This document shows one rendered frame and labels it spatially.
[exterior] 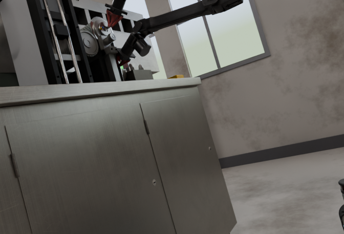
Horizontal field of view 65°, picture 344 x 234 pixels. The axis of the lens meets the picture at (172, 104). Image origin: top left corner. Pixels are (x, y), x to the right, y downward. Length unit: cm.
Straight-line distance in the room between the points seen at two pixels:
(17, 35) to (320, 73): 264
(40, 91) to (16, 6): 67
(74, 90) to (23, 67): 54
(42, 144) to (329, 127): 277
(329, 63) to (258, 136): 102
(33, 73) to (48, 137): 54
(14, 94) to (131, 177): 45
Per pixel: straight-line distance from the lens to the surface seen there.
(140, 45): 133
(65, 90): 80
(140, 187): 97
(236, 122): 317
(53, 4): 119
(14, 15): 138
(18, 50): 135
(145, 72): 151
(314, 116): 310
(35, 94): 75
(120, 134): 93
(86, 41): 135
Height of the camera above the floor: 72
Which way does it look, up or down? 3 degrees up
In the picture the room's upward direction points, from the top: 16 degrees counter-clockwise
